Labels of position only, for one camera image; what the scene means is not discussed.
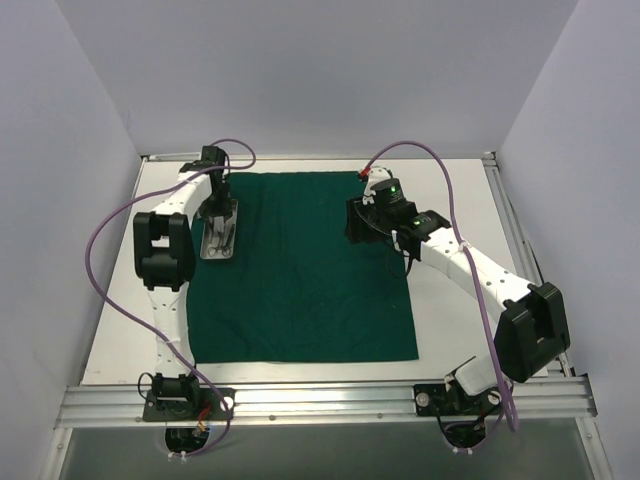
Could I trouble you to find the metal instrument tray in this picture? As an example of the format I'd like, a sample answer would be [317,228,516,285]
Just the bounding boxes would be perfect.
[200,199,238,261]

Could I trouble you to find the steel surgical scissors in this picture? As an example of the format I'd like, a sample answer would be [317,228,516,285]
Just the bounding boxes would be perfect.
[220,224,236,258]

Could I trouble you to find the dark green surgical cloth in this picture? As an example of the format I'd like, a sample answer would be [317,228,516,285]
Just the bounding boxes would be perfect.
[187,172,418,364]

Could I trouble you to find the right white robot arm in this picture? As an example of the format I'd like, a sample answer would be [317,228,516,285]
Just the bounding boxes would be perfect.
[345,168,571,413]

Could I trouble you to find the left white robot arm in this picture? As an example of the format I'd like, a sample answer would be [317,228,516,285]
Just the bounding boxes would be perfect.
[133,146,238,419]

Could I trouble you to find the steel surgical forceps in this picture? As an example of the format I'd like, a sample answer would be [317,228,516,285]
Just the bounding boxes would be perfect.
[207,224,224,258]

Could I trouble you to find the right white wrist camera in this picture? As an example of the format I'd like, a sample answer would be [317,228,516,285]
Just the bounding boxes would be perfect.
[358,167,393,205]

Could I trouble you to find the aluminium right side rail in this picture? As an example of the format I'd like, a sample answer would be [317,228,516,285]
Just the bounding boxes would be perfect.
[482,152,576,376]

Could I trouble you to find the aluminium rail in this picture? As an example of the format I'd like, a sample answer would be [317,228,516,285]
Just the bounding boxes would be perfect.
[482,152,576,376]
[55,376,597,428]

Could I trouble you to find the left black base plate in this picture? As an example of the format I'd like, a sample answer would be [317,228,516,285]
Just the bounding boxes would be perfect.
[142,387,228,422]

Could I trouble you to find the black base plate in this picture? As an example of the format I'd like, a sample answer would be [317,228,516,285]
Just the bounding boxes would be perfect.
[142,387,228,422]
[412,382,502,417]

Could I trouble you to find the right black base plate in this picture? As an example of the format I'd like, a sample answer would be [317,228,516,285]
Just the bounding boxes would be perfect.
[412,382,502,417]

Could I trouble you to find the aluminium front rail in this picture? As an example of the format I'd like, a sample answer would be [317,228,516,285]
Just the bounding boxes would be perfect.
[55,376,597,428]

